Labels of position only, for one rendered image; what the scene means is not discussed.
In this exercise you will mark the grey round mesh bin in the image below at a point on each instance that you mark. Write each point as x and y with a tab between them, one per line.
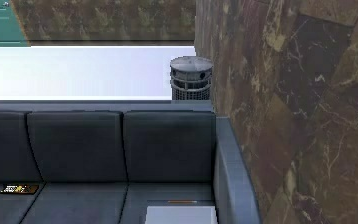
191	78

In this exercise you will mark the dark grey sofa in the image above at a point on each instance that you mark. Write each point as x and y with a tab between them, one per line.
87	150

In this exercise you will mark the black remote control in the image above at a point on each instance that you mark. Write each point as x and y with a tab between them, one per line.
19	189

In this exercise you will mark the teal door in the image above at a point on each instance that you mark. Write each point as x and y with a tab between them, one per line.
2	23

